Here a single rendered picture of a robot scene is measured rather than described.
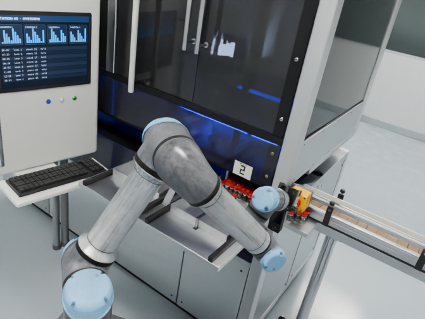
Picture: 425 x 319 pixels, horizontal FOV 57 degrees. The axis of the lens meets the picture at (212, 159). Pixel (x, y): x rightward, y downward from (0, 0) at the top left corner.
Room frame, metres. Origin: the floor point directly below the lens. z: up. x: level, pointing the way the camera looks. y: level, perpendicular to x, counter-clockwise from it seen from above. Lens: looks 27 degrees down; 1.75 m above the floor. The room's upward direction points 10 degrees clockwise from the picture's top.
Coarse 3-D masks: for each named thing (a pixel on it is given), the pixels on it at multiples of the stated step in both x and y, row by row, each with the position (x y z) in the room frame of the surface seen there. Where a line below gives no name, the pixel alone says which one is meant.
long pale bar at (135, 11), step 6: (138, 0) 1.65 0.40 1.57; (138, 6) 1.65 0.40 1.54; (138, 12) 1.65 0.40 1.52; (132, 18) 1.65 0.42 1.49; (138, 18) 1.66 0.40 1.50; (132, 24) 1.65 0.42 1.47; (132, 30) 1.65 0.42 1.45; (132, 36) 1.65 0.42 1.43; (132, 42) 1.65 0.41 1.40; (132, 48) 1.65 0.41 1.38; (132, 54) 1.65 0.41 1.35; (132, 60) 1.65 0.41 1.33; (132, 66) 1.65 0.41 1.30; (132, 72) 1.65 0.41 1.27; (132, 78) 1.65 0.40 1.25; (132, 84) 1.65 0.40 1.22; (132, 90) 1.65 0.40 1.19
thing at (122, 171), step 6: (132, 162) 1.52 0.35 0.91; (114, 168) 1.42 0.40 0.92; (120, 168) 1.46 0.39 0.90; (126, 168) 1.49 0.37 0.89; (132, 168) 1.51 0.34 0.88; (114, 174) 1.42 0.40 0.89; (120, 174) 1.40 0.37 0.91; (126, 174) 1.45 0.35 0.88; (162, 186) 1.40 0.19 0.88; (168, 186) 1.41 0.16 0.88; (156, 192) 1.30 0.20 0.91; (162, 192) 1.31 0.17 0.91; (156, 198) 1.30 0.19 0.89
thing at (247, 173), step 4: (236, 160) 1.43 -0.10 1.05; (236, 164) 1.43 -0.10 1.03; (240, 164) 1.42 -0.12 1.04; (244, 164) 1.41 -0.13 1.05; (236, 168) 1.42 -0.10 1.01; (248, 168) 1.40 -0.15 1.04; (252, 168) 1.39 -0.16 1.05; (236, 172) 1.42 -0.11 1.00; (244, 172) 1.40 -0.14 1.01; (248, 172) 1.40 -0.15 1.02; (244, 176) 1.40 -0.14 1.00; (248, 176) 1.39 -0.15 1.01
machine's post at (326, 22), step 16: (320, 0) 1.34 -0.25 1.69; (336, 0) 1.32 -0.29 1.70; (320, 16) 1.33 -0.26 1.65; (336, 16) 1.34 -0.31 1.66; (320, 32) 1.33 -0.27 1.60; (320, 48) 1.32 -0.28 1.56; (304, 64) 1.34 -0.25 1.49; (320, 64) 1.32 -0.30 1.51; (304, 80) 1.33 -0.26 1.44; (320, 80) 1.36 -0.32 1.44; (304, 96) 1.33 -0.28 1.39; (304, 112) 1.32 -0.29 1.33; (288, 128) 1.34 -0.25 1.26; (304, 128) 1.33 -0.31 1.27; (288, 144) 1.33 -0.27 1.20; (288, 160) 1.32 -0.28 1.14; (288, 176) 1.32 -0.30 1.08; (256, 272) 1.33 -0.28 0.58; (256, 288) 1.32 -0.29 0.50; (240, 304) 1.34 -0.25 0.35; (256, 304) 1.36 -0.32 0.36
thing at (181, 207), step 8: (184, 200) 1.30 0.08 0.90; (176, 208) 1.22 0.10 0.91; (184, 208) 1.27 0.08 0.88; (192, 208) 1.28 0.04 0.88; (200, 208) 1.29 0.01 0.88; (184, 216) 1.20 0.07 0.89; (192, 216) 1.18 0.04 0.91; (208, 216) 1.24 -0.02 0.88; (192, 224) 1.18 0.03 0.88; (200, 224) 1.16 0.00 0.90; (208, 224) 1.15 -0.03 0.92; (216, 224) 1.20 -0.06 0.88; (208, 232) 1.14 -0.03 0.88; (216, 232) 1.13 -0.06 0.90; (224, 232) 1.16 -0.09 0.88; (224, 240) 1.11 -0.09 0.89
